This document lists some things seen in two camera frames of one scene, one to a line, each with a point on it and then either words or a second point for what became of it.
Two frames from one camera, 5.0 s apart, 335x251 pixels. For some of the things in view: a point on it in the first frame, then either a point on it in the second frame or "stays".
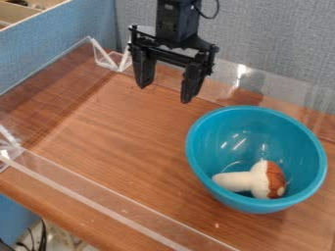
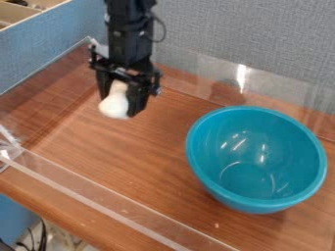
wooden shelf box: [15, 11] stays
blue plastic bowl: [255, 158] stays
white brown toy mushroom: [264, 180] to [113, 105]
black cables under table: [43, 243] stays
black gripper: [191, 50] to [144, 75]
